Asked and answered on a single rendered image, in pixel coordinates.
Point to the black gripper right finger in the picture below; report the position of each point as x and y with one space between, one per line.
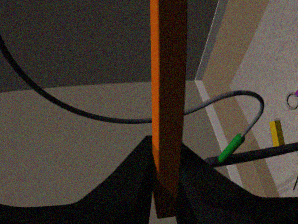
207 197

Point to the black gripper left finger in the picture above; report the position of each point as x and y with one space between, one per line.
124 197

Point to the yellow rectangular block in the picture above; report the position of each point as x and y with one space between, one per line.
276 133

